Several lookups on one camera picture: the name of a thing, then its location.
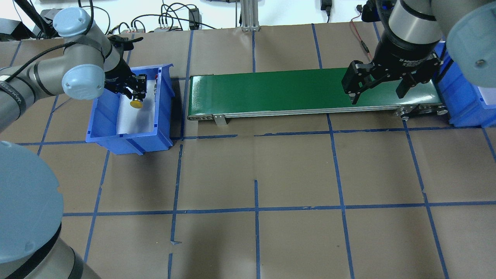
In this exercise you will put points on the yellow push button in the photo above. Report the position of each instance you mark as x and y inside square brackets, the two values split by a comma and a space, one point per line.
[137, 98]

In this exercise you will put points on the aluminium frame post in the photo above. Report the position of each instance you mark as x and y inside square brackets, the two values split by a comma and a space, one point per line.
[249, 15]

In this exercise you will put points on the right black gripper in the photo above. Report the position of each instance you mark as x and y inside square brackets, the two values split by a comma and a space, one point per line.
[407, 55]

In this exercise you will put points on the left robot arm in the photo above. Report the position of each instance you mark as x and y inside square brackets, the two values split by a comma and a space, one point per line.
[85, 65]

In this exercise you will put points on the green conveyor belt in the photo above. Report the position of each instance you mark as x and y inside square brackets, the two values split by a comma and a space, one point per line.
[309, 91]

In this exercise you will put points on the blue plastic bin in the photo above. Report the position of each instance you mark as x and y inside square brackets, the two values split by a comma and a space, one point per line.
[115, 125]
[468, 105]

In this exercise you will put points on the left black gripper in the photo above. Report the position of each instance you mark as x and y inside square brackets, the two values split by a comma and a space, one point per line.
[117, 76]

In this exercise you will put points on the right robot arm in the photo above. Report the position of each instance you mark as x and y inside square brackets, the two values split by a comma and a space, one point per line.
[412, 29]

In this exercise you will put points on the white foam bin liner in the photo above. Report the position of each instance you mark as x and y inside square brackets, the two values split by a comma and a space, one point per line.
[135, 121]

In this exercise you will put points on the black power adapter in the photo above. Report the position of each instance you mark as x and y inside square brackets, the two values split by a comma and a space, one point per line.
[194, 19]

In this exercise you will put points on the left blue plastic bin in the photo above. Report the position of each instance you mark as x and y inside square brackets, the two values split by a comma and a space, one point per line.
[115, 125]

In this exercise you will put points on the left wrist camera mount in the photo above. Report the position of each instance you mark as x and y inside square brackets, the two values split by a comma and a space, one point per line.
[123, 44]

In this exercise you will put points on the right blue plastic bin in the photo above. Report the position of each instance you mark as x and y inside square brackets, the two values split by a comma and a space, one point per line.
[468, 105]

